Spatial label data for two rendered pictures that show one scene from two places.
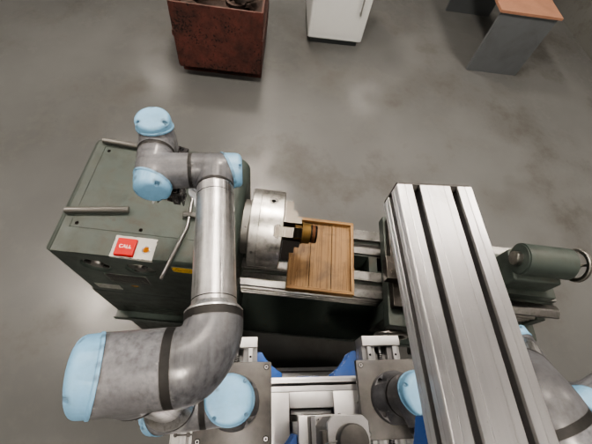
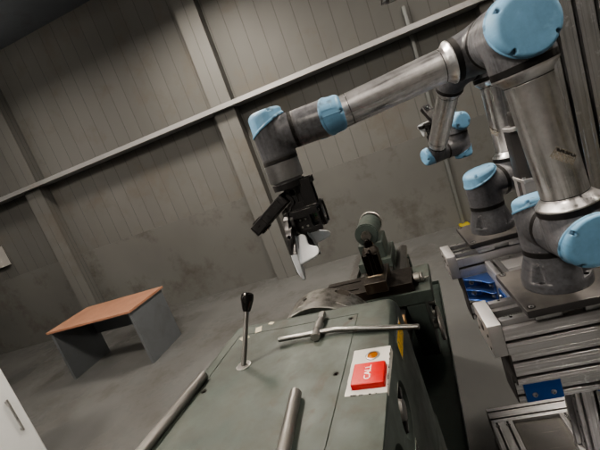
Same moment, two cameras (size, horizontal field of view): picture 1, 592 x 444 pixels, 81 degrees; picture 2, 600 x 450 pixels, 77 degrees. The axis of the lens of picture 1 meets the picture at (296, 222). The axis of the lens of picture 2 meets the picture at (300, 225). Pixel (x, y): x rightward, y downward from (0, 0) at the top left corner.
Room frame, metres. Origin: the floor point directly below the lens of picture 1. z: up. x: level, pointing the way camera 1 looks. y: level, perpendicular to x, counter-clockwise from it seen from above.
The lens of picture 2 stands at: (0.12, 1.06, 1.68)
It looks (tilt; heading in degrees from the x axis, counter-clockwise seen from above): 11 degrees down; 298
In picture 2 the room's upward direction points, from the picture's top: 20 degrees counter-clockwise
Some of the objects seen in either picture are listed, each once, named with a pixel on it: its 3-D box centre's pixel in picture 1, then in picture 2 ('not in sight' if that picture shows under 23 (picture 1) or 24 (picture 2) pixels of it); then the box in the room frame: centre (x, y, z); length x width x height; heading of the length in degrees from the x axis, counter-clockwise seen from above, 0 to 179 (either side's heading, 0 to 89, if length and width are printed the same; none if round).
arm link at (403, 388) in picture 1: (418, 396); (483, 185); (0.13, -0.43, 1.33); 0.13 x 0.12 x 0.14; 35
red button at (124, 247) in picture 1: (126, 247); (369, 376); (0.38, 0.52, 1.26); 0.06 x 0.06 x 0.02; 8
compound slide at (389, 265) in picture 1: (408, 270); (378, 278); (0.66, -0.52, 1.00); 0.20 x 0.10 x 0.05; 98
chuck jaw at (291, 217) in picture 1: (289, 212); not in sight; (0.76, 0.04, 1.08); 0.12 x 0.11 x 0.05; 8
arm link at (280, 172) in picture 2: not in sight; (285, 171); (0.49, 0.34, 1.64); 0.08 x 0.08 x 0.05
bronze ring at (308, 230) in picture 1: (305, 233); not in sight; (0.68, -0.05, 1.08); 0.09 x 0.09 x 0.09; 8
